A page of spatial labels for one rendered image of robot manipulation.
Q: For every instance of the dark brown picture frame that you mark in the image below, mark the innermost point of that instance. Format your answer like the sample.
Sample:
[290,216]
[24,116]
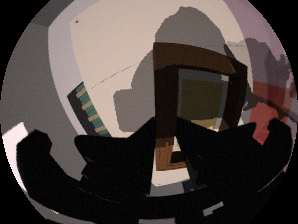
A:
[196,84]

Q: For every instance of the dark grey flat panel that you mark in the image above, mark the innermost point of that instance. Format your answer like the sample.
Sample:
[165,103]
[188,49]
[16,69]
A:
[113,41]

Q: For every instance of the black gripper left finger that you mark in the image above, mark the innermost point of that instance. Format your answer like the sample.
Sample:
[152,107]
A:
[136,151]

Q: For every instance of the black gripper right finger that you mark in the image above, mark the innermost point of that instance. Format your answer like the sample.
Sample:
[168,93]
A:
[203,149]

